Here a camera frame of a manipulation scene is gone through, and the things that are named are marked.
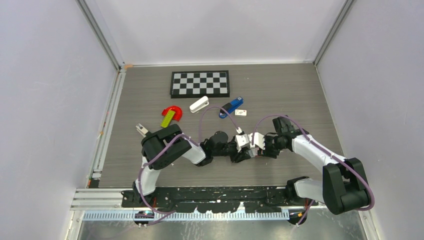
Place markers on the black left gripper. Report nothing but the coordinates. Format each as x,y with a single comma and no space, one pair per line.
240,156

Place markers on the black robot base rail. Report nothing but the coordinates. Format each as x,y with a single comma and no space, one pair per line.
218,199

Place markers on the green lego brick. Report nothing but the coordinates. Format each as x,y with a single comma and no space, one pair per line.
167,118

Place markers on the checkerboard calibration board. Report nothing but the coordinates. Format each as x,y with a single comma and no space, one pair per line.
197,84

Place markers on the red white staple box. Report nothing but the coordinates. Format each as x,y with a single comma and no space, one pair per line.
253,152

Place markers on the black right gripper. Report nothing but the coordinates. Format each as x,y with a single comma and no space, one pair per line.
267,152

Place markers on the red arch toy block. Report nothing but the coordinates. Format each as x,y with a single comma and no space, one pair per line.
178,112

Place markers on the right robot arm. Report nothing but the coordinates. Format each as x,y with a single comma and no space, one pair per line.
344,186

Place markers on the black and white stapler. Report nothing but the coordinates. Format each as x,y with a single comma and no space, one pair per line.
142,130

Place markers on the blue stapler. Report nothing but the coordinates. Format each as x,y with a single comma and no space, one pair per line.
230,107

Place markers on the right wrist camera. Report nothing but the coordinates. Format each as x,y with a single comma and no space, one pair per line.
257,141

